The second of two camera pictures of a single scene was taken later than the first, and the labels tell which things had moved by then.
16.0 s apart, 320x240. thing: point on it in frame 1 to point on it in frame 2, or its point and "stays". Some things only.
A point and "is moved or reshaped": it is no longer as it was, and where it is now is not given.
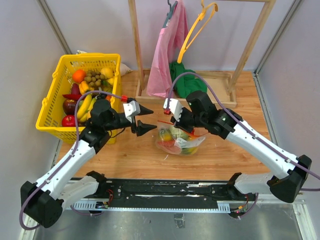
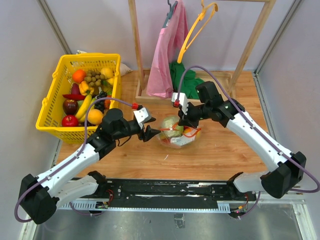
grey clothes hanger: [170, 14] stays
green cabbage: [178, 133] is moved or reshaped
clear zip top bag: [173, 140] is moved or reshaped
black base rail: [162, 195] stays
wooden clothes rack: [222, 82] stays
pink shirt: [171, 39] stays
